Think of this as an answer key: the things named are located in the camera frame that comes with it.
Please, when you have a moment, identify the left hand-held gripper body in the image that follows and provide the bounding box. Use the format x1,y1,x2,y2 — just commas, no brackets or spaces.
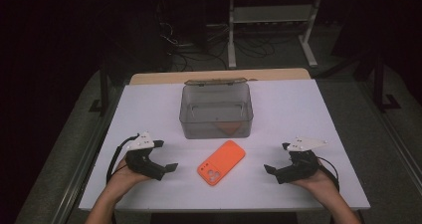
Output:
124,131,167,182

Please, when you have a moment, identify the aluminium rail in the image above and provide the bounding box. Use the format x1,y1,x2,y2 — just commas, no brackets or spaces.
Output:
361,81,422,188
53,84,123,224

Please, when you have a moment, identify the tangle of black floor cables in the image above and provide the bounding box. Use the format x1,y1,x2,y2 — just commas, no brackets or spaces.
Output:
155,4,277,73

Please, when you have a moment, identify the clear grey storage box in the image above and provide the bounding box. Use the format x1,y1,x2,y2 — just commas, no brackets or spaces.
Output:
178,82,255,140

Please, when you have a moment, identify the person's left hand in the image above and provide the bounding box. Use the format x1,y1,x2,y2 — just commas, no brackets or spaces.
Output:
107,158,150,193

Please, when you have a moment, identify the black metal stand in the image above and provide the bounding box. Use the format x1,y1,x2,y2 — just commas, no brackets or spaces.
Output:
89,61,110,115
372,51,402,113

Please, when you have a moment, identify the orange phone case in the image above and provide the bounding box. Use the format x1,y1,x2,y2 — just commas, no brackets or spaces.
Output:
197,139,247,187

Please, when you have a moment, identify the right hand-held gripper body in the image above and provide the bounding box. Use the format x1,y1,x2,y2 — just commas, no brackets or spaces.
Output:
277,136,328,185

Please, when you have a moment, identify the clear storage box lid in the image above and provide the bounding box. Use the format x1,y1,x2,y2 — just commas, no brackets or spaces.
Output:
183,78,248,87

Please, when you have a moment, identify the white metal stand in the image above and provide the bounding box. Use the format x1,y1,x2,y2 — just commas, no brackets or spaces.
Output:
227,0,323,69

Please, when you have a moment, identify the person's right hand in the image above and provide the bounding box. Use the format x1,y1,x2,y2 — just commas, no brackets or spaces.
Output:
292,160,336,198

